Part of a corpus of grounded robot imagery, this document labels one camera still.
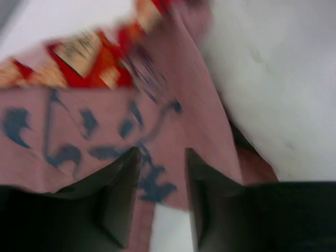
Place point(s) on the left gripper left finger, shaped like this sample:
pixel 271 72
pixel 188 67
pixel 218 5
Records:
pixel 93 214

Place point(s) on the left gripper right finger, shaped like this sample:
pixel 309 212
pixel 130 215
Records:
pixel 277 216

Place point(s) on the pink patterned pillowcase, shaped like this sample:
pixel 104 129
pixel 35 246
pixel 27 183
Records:
pixel 74 105

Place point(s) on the white pillow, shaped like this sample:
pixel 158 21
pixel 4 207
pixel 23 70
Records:
pixel 273 64

